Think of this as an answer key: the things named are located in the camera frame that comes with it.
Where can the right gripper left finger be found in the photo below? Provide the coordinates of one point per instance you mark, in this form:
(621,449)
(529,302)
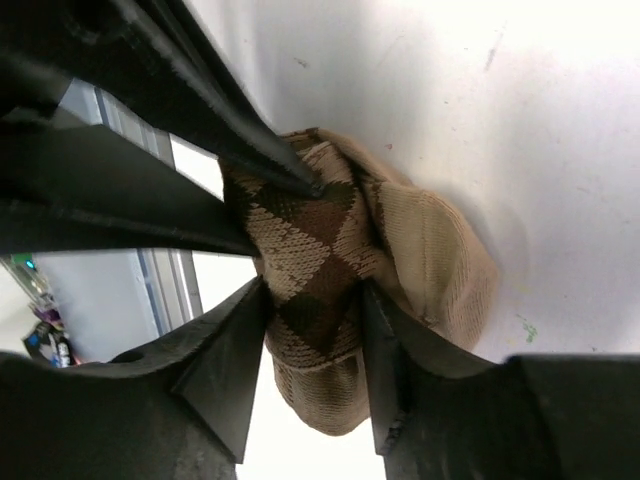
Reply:
(178,407)

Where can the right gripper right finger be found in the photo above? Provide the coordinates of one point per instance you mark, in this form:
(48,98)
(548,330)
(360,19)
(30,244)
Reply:
(440,412)

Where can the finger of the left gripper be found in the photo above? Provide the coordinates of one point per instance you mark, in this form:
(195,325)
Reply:
(88,188)
(138,53)

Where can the brown argyle sock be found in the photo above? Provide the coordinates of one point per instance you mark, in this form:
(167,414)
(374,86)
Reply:
(370,223)

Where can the aluminium rail frame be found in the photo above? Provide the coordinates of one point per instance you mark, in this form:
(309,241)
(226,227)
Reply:
(113,301)

